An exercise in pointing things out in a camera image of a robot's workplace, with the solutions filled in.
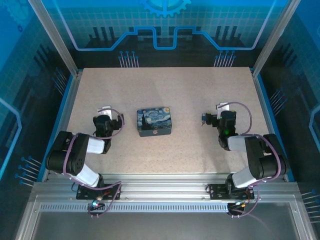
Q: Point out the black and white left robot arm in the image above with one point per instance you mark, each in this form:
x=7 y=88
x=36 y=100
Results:
x=75 y=160

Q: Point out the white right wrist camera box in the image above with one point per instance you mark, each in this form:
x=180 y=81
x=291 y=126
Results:
x=223 y=106

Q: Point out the aluminium base beam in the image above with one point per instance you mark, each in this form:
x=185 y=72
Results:
x=162 y=190

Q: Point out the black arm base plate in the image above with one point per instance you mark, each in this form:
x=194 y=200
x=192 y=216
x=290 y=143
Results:
x=217 y=191
x=86 y=192

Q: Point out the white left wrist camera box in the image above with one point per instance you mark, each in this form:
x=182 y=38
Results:
x=105 y=111

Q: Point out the aluminium frame post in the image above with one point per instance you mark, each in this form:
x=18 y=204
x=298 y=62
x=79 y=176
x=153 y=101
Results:
x=271 y=42
x=59 y=42

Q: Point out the aluminium side rail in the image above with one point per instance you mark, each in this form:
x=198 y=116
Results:
x=62 y=125
x=261 y=100

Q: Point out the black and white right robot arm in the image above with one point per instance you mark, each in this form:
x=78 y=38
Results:
x=255 y=160

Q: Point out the connector board with lights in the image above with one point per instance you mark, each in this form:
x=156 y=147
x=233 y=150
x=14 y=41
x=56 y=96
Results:
x=96 y=205
x=236 y=206

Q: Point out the starry night painted tin box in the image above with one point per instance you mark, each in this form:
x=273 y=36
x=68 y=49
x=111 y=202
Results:
x=152 y=120

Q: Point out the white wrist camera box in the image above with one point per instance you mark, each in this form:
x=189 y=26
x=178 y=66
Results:
x=105 y=111
x=223 y=106

